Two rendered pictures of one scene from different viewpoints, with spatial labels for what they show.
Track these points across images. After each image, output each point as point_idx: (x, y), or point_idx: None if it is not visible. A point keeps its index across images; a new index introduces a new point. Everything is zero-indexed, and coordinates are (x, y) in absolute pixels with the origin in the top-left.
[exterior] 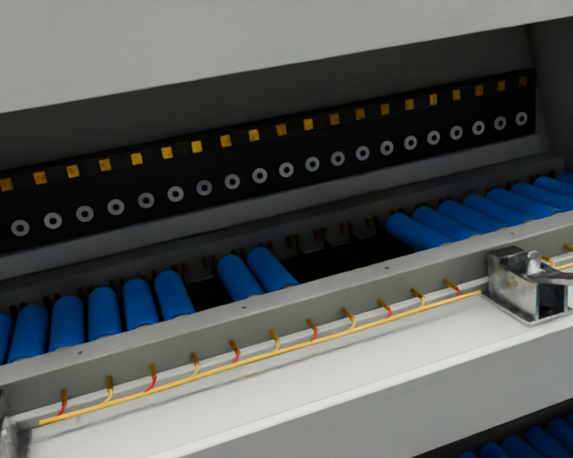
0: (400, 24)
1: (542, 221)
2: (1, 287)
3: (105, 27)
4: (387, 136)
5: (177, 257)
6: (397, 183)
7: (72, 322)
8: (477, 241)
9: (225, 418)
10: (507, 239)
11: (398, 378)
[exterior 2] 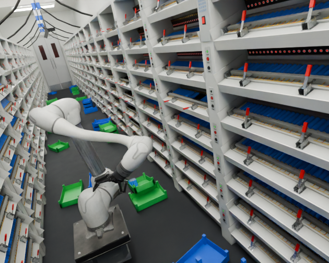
0: (185, 83)
1: (202, 102)
2: (188, 86)
3: (174, 79)
4: None
5: (196, 90)
6: None
7: (185, 93)
8: (198, 101)
9: (179, 104)
10: (198, 102)
11: (184, 107)
